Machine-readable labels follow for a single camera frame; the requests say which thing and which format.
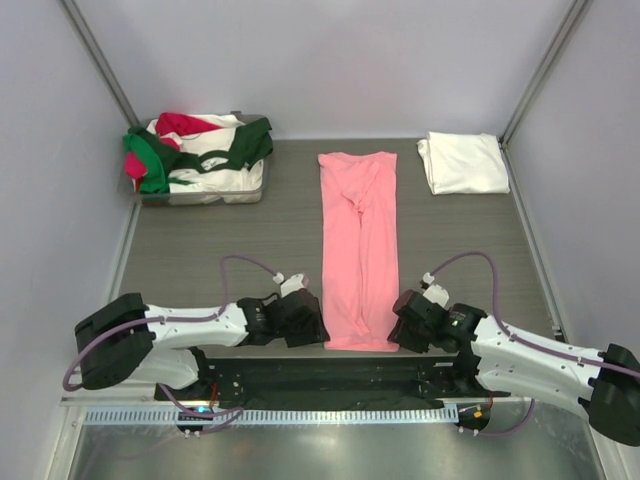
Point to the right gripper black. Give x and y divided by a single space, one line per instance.
411 320

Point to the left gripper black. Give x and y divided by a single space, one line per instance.
307 318

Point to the pink t shirt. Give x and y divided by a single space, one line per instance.
360 273

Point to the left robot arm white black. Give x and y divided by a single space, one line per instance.
129 339

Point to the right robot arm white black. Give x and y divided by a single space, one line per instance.
600 386

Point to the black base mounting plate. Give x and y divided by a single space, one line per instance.
331 383

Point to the white t shirt in bin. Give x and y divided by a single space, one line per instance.
187 187

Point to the folded white t shirt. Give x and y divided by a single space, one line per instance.
463 164

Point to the dark green t shirt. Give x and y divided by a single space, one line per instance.
239 145

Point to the clear plastic bin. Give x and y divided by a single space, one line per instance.
189 159

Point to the bright green t shirt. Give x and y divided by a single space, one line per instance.
144 155

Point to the red t shirt in bin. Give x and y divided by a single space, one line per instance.
171 128

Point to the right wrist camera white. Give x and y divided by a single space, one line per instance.
434 292

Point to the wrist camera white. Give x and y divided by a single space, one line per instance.
434 292
288 285

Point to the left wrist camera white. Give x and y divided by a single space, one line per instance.
288 285

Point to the slotted cable duct strip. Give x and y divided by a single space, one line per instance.
168 415

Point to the right aluminium frame post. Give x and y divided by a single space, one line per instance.
552 55

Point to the aluminium frame post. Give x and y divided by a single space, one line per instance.
552 55
82 29

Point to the left aluminium frame post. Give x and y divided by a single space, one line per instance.
82 29

